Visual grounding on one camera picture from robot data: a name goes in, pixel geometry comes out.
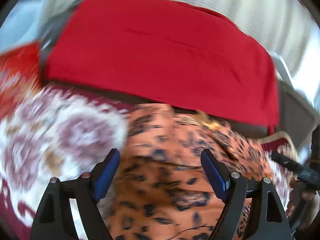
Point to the cream dotted curtain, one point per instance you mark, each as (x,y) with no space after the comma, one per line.
(284,27)

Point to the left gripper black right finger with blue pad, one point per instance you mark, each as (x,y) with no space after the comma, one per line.
(266,220)

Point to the red white floral blanket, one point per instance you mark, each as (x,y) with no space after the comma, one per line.
(60,131)

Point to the orange black floral garment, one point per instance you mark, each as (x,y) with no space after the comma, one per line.
(162,190)

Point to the plain red pillow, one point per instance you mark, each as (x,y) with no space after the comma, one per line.
(170,52)

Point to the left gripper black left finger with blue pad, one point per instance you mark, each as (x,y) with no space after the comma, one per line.
(54,220)

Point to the red patterned pillow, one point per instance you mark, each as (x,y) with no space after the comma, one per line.
(20,76)

